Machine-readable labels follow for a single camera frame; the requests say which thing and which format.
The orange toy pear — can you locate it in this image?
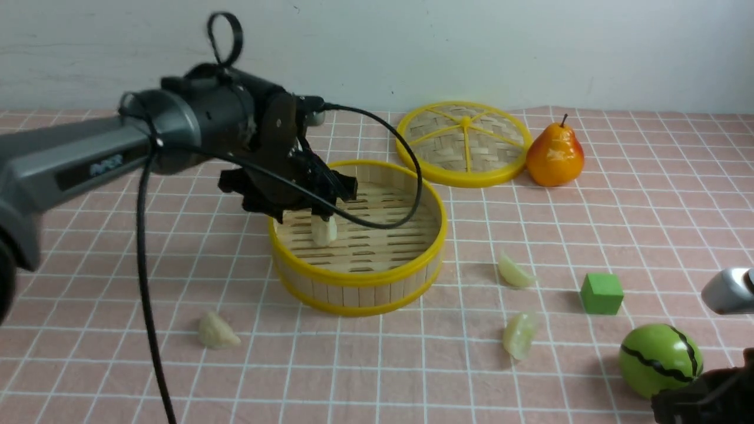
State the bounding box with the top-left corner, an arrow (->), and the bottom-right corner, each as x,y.
525,114 -> 585,187

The pale dumpling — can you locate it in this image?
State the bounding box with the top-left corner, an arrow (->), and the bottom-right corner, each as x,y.
502,312 -> 539,360
197,311 -> 242,350
497,251 -> 536,289

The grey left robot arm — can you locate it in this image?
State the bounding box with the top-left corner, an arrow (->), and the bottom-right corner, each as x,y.
1,64 -> 358,317

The bamboo steamer tray yellow rim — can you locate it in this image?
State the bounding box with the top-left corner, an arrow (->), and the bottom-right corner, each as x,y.
267,160 -> 449,316

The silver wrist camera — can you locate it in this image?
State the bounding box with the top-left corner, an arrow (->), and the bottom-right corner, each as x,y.
701,267 -> 753,316

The green foam cube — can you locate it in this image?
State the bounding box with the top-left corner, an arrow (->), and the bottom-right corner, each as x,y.
580,272 -> 624,316

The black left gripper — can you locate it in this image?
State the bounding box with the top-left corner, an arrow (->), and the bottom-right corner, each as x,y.
160,64 -> 358,223

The bamboo steamer lid yellow rim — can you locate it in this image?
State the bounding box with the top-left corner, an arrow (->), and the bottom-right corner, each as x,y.
396,101 -> 533,188

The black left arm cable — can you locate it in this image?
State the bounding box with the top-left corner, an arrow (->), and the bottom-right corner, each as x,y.
118,12 -> 425,424

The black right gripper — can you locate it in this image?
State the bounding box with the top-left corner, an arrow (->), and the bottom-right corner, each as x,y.
651,348 -> 753,423

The green toy watermelon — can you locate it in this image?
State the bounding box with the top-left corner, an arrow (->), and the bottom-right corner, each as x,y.
619,324 -> 705,399

